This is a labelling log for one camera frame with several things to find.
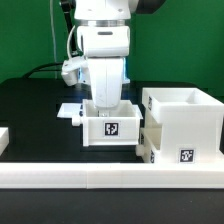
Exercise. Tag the white drawer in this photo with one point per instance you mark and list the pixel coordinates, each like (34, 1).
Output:
(120, 127)
(146, 148)

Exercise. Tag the black camera stand pole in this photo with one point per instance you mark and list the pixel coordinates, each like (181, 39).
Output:
(67, 6)

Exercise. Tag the white U-shaped fence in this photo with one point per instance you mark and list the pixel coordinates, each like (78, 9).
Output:
(95, 176)

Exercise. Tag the white drawer cabinet box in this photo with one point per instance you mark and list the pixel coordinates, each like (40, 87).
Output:
(186, 125)

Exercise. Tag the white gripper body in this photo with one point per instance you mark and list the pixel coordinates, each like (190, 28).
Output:
(105, 49)

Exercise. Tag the white front drawer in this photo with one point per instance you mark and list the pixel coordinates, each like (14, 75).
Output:
(146, 148)

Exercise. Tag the white marker plate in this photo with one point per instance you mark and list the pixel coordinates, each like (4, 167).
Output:
(68, 110)

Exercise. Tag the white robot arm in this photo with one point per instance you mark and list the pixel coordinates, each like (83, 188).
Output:
(102, 13)

